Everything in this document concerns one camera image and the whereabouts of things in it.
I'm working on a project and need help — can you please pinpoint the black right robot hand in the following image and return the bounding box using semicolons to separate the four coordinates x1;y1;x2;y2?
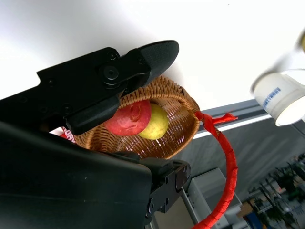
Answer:
0;40;191;229

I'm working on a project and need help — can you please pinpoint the red apple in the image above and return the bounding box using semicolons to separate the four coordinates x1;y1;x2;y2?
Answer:
104;99;152;136

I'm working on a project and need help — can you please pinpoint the brown wicker basket red handle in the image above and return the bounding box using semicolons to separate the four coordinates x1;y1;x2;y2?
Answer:
59;75;239;229

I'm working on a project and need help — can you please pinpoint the red birthday ribbon bow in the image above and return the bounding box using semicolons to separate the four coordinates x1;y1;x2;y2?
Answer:
49;126;77;145

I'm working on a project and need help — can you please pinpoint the dark cluttered background shelf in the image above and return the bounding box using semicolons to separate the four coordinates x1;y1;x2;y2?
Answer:
238;152;305;229

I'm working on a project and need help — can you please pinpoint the white ceramic mug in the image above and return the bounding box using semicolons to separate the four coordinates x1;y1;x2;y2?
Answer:
250;69;305;120

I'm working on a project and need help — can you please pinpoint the grey table cable tray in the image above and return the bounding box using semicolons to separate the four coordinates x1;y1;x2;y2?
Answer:
199;99;272;131

